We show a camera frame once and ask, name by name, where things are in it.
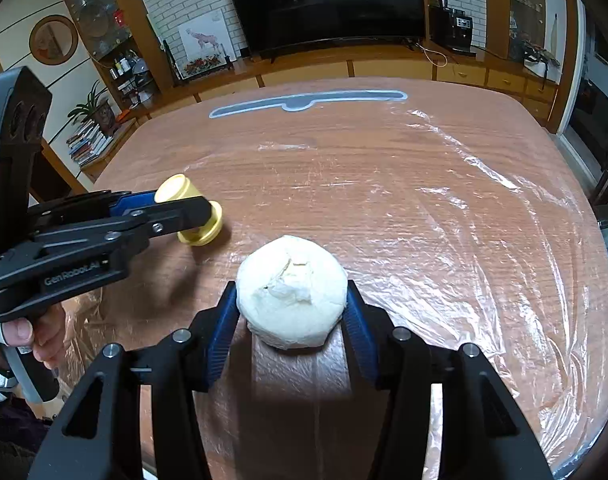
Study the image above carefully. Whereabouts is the stack of books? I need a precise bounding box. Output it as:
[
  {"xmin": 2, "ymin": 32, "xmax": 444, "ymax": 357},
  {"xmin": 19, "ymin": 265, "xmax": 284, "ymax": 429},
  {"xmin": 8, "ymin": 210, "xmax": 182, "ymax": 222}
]
[{"xmin": 66, "ymin": 120, "xmax": 114, "ymax": 166}]

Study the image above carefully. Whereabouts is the person's left hand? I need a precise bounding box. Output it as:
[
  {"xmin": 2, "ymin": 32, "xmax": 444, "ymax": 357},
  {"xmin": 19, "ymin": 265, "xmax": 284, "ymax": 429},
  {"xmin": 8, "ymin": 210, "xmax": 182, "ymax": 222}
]
[{"xmin": 2, "ymin": 304, "xmax": 65, "ymax": 370}]

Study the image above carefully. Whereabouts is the grey table cable slot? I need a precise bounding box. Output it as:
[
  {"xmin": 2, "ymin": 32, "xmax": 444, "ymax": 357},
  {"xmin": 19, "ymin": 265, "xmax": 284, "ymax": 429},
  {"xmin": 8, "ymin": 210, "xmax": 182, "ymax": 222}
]
[{"xmin": 208, "ymin": 89, "xmax": 408, "ymax": 119}]

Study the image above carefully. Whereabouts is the giraffe picture on stand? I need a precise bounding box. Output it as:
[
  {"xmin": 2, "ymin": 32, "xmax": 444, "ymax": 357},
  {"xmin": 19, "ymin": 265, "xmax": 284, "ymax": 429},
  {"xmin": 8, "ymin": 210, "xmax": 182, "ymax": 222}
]
[{"xmin": 178, "ymin": 9, "xmax": 237, "ymax": 77}]

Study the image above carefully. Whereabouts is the round wall plaque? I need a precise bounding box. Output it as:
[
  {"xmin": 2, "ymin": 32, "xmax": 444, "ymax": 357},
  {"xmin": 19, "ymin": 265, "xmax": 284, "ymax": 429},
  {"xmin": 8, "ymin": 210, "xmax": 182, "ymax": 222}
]
[{"xmin": 28, "ymin": 14, "xmax": 78, "ymax": 66}]

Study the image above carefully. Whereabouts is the black coffee machine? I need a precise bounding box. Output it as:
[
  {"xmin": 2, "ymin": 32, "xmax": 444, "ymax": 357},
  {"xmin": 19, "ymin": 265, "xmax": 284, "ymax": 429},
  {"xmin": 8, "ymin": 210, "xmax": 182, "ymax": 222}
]
[{"xmin": 428, "ymin": 0, "xmax": 473, "ymax": 55}]

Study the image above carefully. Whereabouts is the black flat screen television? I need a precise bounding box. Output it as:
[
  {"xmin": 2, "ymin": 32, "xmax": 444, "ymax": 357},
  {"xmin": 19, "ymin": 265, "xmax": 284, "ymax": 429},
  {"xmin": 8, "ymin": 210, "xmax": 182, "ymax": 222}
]
[{"xmin": 232, "ymin": 0, "xmax": 426, "ymax": 55}]

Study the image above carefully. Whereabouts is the potted green plant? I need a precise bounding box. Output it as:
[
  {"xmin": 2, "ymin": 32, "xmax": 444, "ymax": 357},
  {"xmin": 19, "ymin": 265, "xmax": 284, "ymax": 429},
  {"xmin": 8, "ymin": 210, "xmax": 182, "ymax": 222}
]
[{"xmin": 68, "ymin": 80, "xmax": 118, "ymax": 136}]

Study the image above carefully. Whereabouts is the yellow plastic cup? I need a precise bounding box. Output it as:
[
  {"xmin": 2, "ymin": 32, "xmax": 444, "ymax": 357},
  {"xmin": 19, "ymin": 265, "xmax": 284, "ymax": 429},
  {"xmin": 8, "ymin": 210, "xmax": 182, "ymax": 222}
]
[{"xmin": 154, "ymin": 174, "xmax": 224, "ymax": 247}]

